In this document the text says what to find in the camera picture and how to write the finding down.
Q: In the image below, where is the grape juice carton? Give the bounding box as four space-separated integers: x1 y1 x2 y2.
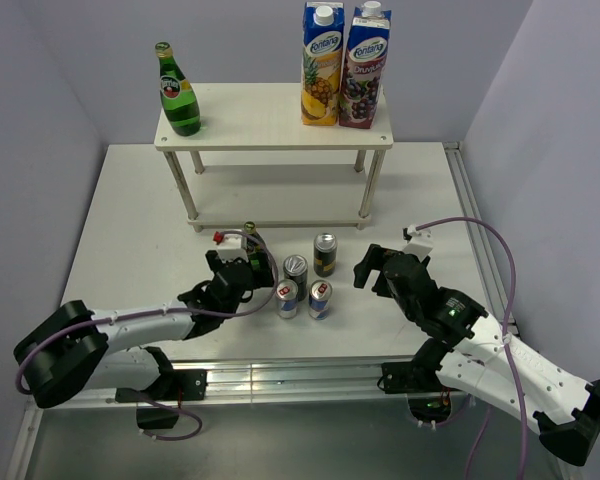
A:
338 1 392 129

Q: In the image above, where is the aluminium front rail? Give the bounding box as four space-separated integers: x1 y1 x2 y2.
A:
27 357 481 407

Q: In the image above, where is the green Perrier bottle front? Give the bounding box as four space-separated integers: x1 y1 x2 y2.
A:
155 41 201 137

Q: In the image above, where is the aluminium side rail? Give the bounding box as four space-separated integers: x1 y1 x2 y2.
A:
443 142 508 320

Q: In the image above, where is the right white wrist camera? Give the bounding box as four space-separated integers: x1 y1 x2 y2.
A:
402 225 433 262

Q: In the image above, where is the Red Bull can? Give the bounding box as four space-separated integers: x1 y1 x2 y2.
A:
309 280 333 320
275 279 298 319

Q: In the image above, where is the dark energy can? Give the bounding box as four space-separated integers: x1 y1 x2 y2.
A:
313 233 338 278
283 254 308 301

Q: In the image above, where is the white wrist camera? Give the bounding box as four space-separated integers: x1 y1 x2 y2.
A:
402 225 433 262
213 232 248 263

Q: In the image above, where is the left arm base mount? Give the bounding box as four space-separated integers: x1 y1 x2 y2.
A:
114 369 207 442

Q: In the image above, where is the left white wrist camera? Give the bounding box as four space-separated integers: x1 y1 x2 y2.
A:
213 232 248 263

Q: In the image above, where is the white two-tier shelf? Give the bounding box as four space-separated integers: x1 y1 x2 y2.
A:
154 83 393 232

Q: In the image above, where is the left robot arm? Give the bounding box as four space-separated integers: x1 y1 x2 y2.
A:
14 249 278 409

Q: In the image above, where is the pineapple juice carton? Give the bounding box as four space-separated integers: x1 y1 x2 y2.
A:
301 1 345 126

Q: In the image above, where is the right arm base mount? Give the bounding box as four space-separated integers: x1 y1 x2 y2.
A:
376 361 452 425

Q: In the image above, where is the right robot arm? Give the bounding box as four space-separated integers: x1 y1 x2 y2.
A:
354 244 600 466

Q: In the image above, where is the green perrier bottle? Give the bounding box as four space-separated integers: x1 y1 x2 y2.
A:
155 41 201 137
243 221 265 267

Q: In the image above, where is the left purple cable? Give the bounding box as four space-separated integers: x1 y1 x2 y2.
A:
14 229 280 396

